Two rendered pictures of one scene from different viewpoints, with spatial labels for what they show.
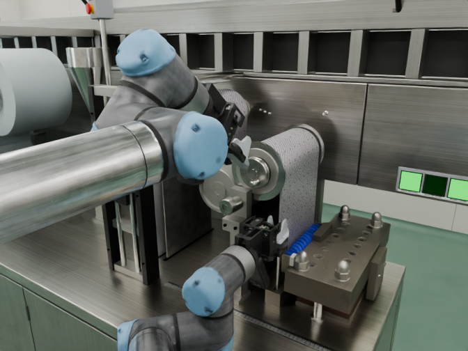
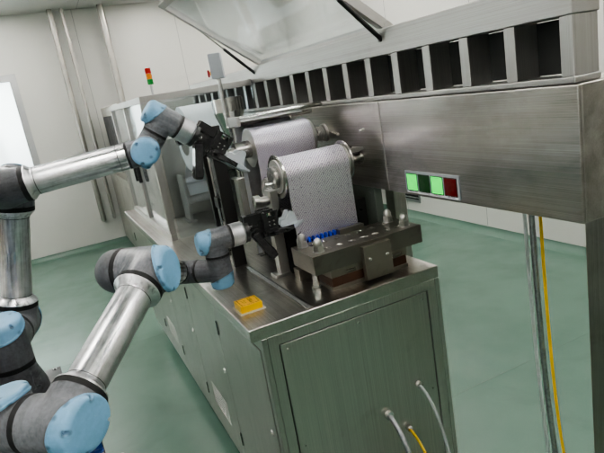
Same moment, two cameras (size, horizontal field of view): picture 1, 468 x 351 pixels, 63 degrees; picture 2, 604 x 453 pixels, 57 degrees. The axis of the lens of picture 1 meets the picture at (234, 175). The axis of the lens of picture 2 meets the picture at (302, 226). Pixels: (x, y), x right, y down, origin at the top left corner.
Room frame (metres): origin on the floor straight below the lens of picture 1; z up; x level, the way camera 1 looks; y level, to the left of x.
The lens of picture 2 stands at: (-0.61, -1.13, 1.53)
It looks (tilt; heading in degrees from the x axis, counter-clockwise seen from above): 14 degrees down; 34
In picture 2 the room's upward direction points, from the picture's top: 10 degrees counter-clockwise
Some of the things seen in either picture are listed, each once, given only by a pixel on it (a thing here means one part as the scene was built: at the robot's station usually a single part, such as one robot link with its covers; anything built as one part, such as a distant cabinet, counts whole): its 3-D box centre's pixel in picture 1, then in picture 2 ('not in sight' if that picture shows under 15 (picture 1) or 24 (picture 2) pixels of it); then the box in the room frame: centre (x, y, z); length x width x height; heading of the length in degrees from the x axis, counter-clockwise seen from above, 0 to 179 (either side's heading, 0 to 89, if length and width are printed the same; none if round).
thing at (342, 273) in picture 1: (342, 269); (317, 244); (0.76, -0.25, 1.05); 0.04 x 0.04 x 0.04
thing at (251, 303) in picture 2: not in sight; (248, 304); (0.60, -0.07, 0.91); 0.07 x 0.07 x 0.02; 57
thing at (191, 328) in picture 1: (206, 329); (216, 270); (0.62, 0.05, 1.01); 0.11 x 0.08 x 0.11; 105
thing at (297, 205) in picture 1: (299, 209); (324, 208); (0.95, -0.18, 1.12); 0.23 x 0.01 x 0.18; 147
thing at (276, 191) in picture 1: (257, 170); (277, 176); (0.88, -0.06, 1.25); 0.15 x 0.01 x 0.15; 57
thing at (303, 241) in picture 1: (303, 242); (331, 235); (0.94, -0.19, 1.03); 0.21 x 0.04 x 0.03; 147
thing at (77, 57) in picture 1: (89, 56); (227, 104); (1.36, 0.49, 1.50); 0.14 x 0.14 x 0.06
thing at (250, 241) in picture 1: (255, 245); (260, 225); (0.75, -0.05, 1.12); 0.12 x 0.08 x 0.09; 147
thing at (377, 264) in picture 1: (377, 272); (377, 259); (0.88, -0.38, 0.96); 0.10 x 0.03 x 0.11; 147
